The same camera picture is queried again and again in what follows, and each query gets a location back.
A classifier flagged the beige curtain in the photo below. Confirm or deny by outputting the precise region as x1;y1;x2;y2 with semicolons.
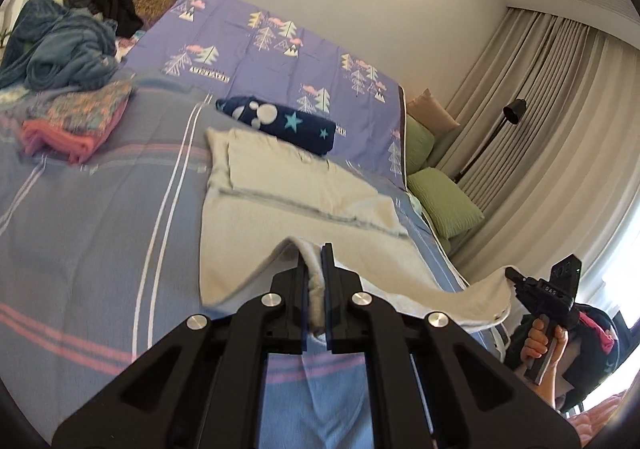
435;6;640;330

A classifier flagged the purple tree print sheet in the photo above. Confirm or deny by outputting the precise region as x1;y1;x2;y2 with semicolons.
122;0;409;190

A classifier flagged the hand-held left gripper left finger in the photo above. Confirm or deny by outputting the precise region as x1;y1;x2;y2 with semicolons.
52;249;309;449

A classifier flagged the pink folded cloth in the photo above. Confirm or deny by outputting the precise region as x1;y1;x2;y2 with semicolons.
21;101;129;164

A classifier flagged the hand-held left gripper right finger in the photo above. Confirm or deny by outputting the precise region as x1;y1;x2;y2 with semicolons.
324;243;582;449

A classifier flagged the black clothes pile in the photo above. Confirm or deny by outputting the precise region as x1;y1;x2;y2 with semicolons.
62;0;146;38

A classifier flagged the floral folded cloth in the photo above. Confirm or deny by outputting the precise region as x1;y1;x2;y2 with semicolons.
22;79;136;140

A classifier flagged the blue fleece blanket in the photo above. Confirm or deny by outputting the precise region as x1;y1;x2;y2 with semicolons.
0;0;121;92

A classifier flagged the person's right forearm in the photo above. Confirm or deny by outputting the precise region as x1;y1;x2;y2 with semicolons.
537;329;572;411

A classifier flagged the tan pillow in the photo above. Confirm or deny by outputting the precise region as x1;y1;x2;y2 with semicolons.
406;89;461;132

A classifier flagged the green pillow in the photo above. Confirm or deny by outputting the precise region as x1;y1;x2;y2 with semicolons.
405;121;436;176
407;168;486;240

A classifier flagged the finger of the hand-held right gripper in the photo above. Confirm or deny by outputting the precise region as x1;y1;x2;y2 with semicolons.
504;266;532;301

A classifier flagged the navy star print blanket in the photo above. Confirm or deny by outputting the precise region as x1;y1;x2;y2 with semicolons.
216;96;335;158

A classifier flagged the black floor lamp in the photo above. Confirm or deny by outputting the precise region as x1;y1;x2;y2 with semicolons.
452;99;528;184

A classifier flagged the dark cloth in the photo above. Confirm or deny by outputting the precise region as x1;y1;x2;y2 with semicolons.
505;304;622;412

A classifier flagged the person's right hand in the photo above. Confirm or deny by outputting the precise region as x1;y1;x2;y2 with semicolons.
520;316;569;372

